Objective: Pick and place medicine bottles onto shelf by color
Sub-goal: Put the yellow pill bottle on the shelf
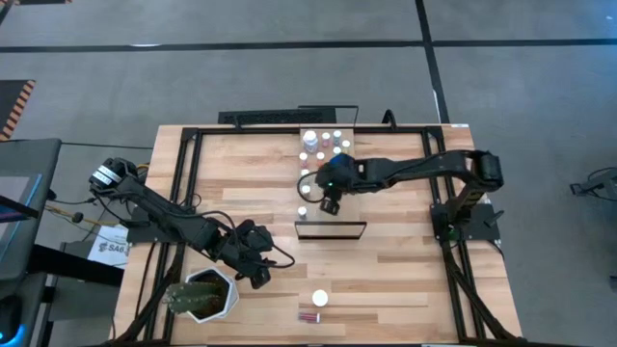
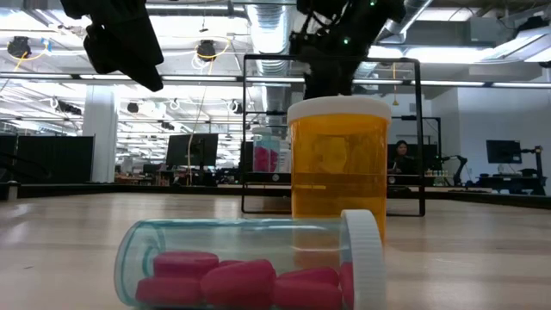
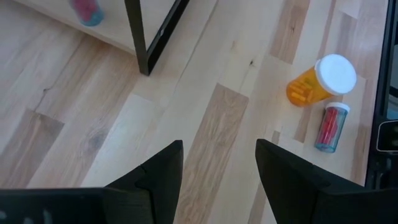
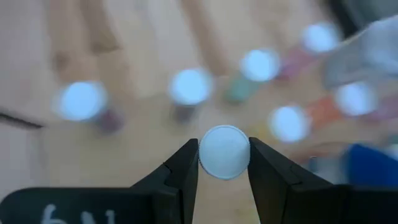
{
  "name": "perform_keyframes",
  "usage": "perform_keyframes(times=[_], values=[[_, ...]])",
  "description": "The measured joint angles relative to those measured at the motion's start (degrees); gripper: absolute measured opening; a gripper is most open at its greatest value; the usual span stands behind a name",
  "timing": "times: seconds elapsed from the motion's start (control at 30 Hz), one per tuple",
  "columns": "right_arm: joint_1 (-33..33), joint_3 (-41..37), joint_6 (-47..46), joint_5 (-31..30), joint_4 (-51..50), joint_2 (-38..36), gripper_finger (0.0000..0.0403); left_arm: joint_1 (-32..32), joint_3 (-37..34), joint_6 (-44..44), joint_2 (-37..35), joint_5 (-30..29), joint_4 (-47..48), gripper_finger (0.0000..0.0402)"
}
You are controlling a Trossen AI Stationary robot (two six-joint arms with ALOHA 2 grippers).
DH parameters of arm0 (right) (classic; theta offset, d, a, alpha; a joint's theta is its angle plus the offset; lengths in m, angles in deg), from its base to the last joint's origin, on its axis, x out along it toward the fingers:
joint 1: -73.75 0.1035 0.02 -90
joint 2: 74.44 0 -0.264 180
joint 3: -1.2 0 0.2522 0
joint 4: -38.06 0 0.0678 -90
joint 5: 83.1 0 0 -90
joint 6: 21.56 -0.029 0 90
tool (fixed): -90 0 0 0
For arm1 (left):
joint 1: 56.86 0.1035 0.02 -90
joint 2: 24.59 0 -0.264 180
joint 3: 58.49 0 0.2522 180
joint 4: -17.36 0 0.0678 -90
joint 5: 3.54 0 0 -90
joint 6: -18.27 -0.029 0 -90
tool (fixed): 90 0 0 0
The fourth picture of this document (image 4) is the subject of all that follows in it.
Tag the clear jar blue lid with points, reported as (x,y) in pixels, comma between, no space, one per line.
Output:
(370,161)

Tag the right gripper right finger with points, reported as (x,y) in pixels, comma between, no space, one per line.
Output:
(311,205)

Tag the pale yellow pill bottle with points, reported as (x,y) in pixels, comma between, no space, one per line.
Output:
(289,124)

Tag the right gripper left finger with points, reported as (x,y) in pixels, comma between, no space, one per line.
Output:
(140,205)

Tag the yellow bottle with tan pills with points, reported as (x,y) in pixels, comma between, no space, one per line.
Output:
(224,152)

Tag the small orange pill bottle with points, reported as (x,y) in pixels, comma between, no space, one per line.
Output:
(356,99)

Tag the teal bottle with red pills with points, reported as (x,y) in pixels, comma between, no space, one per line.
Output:
(190,87)
(81,101)

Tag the teal pill bottle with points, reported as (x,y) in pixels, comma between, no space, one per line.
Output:
(259,65)

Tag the pink pill bottle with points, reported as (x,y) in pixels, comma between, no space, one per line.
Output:
(320,37)

